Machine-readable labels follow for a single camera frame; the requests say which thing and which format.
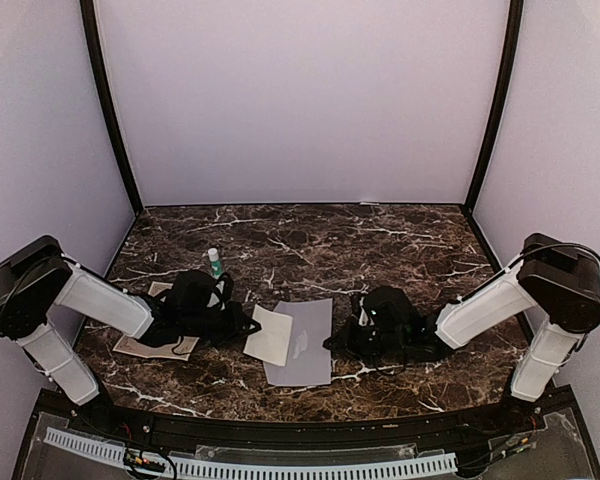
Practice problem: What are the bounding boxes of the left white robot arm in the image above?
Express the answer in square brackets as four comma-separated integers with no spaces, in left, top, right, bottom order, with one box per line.
[0,235,262,436]

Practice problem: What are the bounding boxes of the left black frame post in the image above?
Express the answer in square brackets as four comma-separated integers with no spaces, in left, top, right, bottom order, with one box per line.
[79,0,144,216]

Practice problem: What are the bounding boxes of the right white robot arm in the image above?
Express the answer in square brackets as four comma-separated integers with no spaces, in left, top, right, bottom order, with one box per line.
[323,233,600,434]

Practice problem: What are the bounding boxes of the white slotted cable duct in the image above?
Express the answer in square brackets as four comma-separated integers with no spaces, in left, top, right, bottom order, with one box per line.
[44,427,457,479]

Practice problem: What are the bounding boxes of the black front rail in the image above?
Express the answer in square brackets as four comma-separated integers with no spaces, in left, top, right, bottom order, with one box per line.
[56,404,533,451]

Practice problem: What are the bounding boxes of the beige decorated letter sheet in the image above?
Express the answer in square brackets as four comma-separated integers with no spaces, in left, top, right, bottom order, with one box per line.
[113,280,201,362]

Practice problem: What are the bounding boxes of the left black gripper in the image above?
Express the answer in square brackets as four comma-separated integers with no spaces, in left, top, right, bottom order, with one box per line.
[180,300,261,347]

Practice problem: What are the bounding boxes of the white letter paper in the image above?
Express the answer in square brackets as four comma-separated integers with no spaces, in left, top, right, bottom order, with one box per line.
[243,305,293,367]

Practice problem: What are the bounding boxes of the grey envelope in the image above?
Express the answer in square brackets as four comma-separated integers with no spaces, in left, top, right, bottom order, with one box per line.
[264,298,333,387]

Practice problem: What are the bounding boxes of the black frame post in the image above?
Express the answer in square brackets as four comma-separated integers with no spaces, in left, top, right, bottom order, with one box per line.
[79,0,144,216]
[463,0,524,217]

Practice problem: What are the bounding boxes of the right black frame post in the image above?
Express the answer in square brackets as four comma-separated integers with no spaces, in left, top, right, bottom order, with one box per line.
[463,0,524,217]

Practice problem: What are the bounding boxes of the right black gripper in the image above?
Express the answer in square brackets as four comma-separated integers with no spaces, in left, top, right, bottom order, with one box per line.
[322,316,406,364]

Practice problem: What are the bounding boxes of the green glue stick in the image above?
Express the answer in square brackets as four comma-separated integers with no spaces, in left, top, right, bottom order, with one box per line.
[207,248,224,279]

